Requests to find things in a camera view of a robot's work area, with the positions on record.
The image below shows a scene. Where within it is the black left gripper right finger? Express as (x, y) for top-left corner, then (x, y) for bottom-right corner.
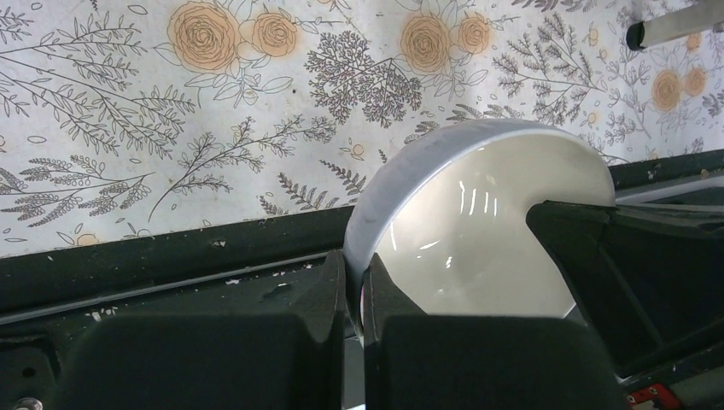
(363, 262), (627, 409)

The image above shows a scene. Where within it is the floral table mat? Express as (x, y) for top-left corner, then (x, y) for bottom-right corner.
(1, 1), (723, 257)

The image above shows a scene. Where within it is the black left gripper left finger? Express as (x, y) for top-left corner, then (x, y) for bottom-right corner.
(56, 250), (346, 409)

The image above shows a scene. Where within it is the stainless steel dish rack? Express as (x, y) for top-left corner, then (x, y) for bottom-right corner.
(625, 0), (723, 51)

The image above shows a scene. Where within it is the white bowl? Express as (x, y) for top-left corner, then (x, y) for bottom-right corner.
(343, 119), (615, 329)

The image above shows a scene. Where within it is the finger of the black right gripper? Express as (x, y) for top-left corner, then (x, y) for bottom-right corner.
(526, 201), (723, 377)

